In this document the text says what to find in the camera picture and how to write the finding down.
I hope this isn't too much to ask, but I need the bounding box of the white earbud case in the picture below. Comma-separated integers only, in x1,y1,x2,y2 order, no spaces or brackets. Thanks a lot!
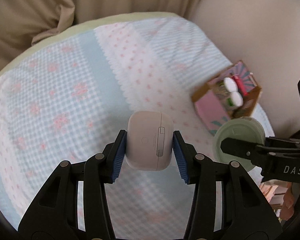
126,111,174,171

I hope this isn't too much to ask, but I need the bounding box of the person's right hand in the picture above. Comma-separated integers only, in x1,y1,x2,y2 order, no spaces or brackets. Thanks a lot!
280,183,296,220

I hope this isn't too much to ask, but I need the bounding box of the pale green round lid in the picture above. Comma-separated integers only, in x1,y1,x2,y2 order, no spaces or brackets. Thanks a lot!
212,116,266,172

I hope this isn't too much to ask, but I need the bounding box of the pink cardboard box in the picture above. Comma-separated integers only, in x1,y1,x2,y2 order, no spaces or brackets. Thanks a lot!
191,60,262,135

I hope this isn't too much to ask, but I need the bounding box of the beige curtain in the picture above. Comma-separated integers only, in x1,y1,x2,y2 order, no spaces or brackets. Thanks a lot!
0,0,201,71

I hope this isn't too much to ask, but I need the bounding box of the green white jar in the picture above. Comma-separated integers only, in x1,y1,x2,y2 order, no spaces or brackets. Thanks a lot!
224,92,243,110

